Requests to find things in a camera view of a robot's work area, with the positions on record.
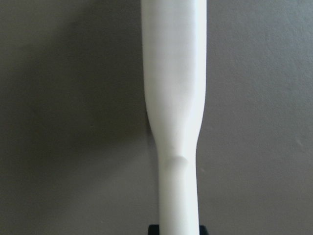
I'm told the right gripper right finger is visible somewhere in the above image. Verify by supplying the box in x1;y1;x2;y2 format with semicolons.
199;225;209;235

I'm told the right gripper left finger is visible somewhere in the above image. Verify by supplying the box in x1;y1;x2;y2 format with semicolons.
148;224;159;235

